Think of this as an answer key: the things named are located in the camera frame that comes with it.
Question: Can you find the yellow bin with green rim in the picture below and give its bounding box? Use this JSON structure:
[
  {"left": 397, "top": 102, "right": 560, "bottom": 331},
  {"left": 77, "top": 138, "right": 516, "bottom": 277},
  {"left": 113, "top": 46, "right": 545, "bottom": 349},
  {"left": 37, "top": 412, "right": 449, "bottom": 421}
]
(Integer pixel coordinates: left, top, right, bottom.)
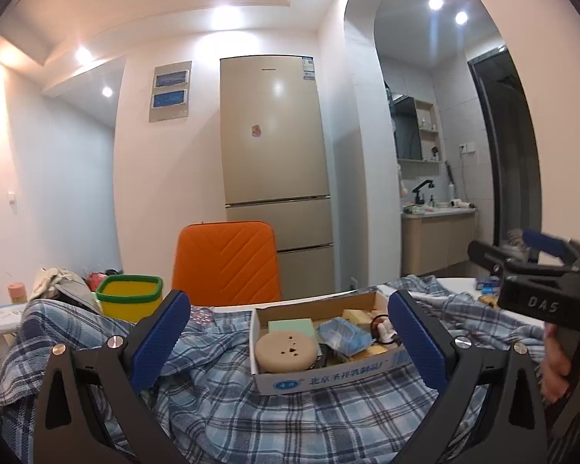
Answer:
[{"left": 95, "top": 275, "right": 164, "bottom": 324}]

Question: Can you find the beige cloth bag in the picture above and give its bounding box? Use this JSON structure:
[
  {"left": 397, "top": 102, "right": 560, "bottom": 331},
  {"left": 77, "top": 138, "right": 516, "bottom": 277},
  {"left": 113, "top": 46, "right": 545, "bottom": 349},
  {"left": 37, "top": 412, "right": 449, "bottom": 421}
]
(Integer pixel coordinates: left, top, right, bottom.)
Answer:
[{"left": 28, "top": 267, "right": 85, "bottom": 300}]

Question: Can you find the blue plaid blanket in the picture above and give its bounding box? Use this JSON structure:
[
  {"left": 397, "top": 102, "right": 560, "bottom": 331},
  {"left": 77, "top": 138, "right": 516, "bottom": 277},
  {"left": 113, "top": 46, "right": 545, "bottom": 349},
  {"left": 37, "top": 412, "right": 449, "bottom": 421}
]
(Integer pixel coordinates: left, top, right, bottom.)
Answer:
[{"left": 0, "top": 275, "right": 561, "bottom": 464}]

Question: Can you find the dark door frame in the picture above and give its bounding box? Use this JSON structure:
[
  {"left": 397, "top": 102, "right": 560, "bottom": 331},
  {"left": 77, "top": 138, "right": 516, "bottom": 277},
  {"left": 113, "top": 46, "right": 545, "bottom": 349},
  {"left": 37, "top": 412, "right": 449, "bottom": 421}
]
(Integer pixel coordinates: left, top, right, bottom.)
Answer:
[{"left": 466, "top": 46, "right": 544, "bottom": 252}]

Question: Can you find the blue tissue packet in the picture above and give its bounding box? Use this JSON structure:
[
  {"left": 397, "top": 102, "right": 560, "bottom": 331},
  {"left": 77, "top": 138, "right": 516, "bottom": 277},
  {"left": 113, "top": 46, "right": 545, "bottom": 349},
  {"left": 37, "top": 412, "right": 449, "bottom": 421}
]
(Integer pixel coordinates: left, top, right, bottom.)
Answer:
[{"left": 316, "top": 316, "right": 375, "bottom": 356}]

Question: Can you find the person's right hand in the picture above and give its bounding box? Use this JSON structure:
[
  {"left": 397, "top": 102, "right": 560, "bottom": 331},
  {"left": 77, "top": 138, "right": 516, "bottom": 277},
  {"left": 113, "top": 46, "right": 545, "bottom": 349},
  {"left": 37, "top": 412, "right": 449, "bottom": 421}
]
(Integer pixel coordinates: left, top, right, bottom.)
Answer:
[{"left": 542, "top": 323, "right": 575, "bottom": 404}]

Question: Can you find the grey bag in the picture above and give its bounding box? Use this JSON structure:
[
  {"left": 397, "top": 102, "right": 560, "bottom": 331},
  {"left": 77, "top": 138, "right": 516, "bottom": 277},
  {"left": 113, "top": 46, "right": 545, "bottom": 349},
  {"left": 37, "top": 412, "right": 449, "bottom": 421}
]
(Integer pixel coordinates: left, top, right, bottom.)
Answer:
[{"left": 53, "top": 280, "right": 102, "bottom": 315}]

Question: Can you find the white printed packet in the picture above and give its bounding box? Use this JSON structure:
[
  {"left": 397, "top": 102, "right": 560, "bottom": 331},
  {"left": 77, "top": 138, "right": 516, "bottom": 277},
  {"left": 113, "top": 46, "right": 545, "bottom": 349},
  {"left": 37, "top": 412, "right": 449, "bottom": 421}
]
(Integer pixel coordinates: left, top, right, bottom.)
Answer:
[{"left": 0, "top": 304, "right": 30, "bottom": 336}]

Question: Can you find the shallow cardboard box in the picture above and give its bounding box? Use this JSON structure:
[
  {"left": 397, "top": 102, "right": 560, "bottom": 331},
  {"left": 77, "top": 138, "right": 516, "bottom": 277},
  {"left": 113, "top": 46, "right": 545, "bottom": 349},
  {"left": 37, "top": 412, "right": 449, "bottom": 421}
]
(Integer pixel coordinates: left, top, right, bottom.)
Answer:
[{"left": 249, "top": 290, "right": 414, "bottom": 396}]

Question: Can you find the pink dotted sheet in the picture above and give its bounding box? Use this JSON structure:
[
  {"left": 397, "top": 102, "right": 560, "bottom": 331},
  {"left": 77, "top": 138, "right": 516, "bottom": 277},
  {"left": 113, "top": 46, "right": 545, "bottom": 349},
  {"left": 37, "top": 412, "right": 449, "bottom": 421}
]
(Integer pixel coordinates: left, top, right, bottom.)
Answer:
[{"left": 188, "top": 305, "right": 216, "bottom": 329}]

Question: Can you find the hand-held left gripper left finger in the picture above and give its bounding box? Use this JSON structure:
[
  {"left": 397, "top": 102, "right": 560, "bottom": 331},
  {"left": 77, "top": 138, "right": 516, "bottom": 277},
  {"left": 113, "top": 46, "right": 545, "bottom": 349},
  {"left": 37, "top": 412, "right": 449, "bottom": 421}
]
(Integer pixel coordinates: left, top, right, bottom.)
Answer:
[{"left": 33, "top": 289, "right": 192, "bottom": 464}]

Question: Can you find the bathroom mirror cabinet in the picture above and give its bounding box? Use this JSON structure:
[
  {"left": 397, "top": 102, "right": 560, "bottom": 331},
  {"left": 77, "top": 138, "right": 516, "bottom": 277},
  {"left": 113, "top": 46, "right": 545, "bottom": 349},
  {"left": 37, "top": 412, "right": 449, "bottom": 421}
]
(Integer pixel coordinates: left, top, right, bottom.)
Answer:
[{"left": 391, "top": 96, "right": 442, "bottom": 164}]

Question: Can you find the grey wall electrical panel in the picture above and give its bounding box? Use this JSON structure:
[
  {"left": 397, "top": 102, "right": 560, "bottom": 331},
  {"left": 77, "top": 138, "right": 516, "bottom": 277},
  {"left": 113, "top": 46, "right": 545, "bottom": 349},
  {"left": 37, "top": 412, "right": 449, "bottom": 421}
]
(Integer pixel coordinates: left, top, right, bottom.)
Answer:
[{"left": 148, "top": 61, "right": 193, "bottom": 124}]

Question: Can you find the beige refrigerator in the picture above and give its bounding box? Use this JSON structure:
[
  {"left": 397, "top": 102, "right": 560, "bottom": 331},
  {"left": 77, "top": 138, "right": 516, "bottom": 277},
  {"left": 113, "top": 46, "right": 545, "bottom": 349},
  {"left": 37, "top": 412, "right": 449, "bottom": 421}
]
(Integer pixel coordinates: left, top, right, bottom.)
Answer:
[{"left": 219, "top": 55, "right": 336, "bottom": 298}]

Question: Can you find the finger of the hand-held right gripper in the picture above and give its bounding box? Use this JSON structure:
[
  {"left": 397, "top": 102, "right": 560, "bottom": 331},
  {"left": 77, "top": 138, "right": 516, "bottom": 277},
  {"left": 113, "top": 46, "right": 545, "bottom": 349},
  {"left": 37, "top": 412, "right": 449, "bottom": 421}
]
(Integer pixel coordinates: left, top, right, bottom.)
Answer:
[
  {"left": 467, "top": 239, "right": 529, "bottom": 278},
  {"left": 522, "top": 229, "right": 580, "bottom": 264}
]

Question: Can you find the beige vanity cabinet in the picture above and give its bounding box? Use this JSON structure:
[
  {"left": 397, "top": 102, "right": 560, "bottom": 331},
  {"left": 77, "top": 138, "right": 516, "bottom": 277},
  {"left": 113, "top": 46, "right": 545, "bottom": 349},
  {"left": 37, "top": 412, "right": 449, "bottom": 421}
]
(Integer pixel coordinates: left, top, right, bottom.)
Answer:
[{"left": 400, "top": 208, "right": 478, "bottom": 276}]

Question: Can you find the black faucet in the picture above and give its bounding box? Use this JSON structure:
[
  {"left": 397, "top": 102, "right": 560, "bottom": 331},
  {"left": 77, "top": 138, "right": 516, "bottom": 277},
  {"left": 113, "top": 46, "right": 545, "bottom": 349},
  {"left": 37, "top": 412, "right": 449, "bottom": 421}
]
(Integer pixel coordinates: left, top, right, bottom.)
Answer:
[{"left": 412, "top": 180, "right": 436, "bottom": 205}]

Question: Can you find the green notepad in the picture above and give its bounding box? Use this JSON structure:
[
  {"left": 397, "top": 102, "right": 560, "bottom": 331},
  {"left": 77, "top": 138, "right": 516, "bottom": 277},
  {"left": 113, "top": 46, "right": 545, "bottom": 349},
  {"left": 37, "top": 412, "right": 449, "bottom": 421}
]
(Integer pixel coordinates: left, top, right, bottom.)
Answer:
[{"left": 268, "top": 318, "right": 316, "bottom": 344}]

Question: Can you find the beige round foam pad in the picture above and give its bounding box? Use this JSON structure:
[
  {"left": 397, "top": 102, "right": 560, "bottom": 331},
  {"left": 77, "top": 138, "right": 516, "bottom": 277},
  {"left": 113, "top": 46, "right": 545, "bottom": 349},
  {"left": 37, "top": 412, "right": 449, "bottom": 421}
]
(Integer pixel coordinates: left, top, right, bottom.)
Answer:
[{"left": 255, "top": 331, "right": 320, "bottom": 375}]

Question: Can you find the orange padded chair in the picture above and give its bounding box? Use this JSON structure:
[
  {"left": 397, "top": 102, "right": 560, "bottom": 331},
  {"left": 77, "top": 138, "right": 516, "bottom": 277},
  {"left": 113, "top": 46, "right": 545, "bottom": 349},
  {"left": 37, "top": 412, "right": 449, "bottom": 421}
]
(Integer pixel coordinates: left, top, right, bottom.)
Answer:
[{"left": 171, "top": 221, "right": 282, "bottom": 307}]

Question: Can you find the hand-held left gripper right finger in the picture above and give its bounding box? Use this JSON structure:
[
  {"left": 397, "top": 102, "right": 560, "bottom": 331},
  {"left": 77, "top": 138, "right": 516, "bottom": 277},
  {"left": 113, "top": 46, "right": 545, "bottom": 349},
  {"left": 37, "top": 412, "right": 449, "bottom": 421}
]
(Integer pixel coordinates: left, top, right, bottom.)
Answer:
[{"left": 387, "top": 289, "right": 549, "bottom": 464}]

